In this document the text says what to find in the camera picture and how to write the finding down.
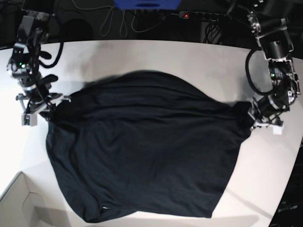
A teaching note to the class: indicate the black power strip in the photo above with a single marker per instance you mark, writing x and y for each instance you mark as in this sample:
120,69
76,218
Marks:
203,16

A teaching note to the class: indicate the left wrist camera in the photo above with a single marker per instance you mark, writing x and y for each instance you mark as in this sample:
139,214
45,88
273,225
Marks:
277,130

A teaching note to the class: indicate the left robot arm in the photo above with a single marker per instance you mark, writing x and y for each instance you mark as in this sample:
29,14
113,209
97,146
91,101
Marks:
268,23

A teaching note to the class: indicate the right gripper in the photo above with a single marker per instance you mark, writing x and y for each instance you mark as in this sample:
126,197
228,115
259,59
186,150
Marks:
32,107

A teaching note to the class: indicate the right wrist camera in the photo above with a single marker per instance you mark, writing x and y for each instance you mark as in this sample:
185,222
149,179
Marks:
29,119

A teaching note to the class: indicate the white cardboard box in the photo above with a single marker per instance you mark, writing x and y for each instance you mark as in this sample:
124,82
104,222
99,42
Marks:
19,206

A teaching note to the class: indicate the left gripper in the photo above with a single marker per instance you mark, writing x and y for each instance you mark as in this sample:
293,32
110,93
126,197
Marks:
265,112

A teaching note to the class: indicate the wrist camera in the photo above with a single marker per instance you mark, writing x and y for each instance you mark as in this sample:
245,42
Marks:
277,130
29,119

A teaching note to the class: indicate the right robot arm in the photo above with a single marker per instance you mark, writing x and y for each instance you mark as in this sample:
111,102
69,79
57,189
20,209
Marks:
24,64

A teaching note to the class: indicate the black t-shirt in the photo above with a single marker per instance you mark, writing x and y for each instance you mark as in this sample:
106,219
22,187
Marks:
146,141

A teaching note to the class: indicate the blue box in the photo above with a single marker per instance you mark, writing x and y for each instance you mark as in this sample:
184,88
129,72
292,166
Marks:
147,4

